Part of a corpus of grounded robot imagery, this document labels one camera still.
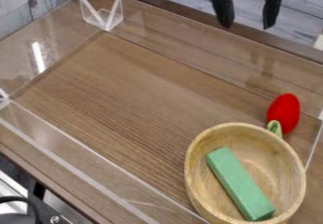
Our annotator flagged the red plush strawberry toy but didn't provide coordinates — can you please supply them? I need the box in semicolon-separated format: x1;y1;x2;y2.
265;94;300;137

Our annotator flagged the clear acrylic tray wall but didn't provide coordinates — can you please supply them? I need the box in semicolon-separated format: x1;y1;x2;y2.
0;0;323;224

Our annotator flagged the black cable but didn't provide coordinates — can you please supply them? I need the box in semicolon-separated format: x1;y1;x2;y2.
0;195;43;224

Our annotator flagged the green rectangular block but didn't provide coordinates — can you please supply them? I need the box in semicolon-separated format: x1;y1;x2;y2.
205;147;276;222

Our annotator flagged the wooden bowl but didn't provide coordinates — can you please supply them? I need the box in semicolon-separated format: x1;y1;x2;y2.
184;123;307;224

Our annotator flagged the black metal bracket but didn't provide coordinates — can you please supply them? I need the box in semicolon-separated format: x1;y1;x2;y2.
28;181;73;224

